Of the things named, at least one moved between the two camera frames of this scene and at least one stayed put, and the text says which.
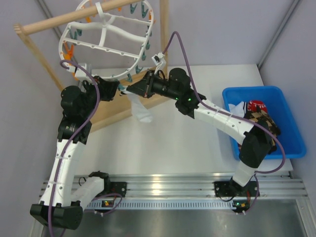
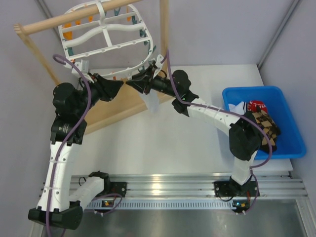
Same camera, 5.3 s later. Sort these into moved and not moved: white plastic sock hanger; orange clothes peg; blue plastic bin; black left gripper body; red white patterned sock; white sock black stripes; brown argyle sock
Moved: white sock black stripes; orange clothes peg; white plastic sock hanger
Not moved: black left gripper body; brown argyle sock; blue plastic bin; red white patterned sock
